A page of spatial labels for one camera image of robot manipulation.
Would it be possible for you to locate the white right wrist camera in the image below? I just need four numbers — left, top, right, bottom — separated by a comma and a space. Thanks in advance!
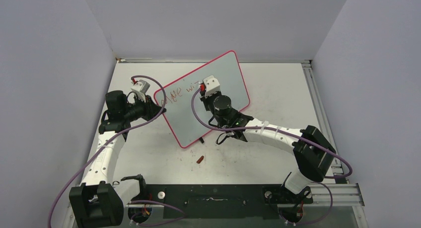
200, 75, 220, 98

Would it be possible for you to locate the whiteboard with pink frame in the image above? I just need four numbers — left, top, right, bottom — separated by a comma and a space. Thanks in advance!
153, 51, 250, 149

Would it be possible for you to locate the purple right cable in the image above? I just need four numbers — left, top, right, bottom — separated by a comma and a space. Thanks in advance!
191, 88, 353, 226

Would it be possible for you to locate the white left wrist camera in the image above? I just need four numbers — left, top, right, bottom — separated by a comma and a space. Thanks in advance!
131, 79, 150, 102

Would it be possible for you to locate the purple cable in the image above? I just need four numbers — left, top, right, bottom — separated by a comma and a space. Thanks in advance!
191, 88, 353, 226
47, 75, 187, 228

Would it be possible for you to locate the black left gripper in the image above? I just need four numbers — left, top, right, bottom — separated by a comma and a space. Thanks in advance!
123, 93, 165, 122

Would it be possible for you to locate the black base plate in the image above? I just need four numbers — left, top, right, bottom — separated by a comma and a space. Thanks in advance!
132, 184, 313, 220

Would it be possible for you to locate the aluminium rail frame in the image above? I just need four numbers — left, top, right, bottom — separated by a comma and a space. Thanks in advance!
117, 58, 365, 208

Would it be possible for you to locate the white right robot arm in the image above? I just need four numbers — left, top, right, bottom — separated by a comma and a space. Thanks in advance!
200, 92, 336, 202

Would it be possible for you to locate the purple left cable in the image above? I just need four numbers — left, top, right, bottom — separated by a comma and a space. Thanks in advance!
47, 75, 187, 228

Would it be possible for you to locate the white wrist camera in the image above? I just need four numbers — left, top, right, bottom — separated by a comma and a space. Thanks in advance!
131, 79, 150, 102
200, 75, 220, 98

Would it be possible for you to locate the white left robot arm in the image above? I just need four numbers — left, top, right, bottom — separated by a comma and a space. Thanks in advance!
69, 90, 166, 228

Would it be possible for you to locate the red marker cap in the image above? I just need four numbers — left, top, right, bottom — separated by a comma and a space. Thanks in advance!
196, 156, 204, 164

